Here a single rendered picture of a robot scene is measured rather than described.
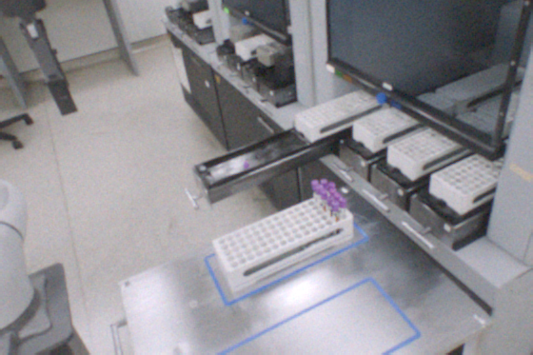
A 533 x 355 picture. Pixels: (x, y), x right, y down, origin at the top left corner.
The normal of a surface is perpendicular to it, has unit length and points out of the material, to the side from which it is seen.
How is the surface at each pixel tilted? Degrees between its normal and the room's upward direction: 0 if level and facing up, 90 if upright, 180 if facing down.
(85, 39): 90
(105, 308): 0
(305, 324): 0
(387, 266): 0
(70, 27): 90
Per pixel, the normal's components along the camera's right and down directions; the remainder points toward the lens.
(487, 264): -0.12, -0.81
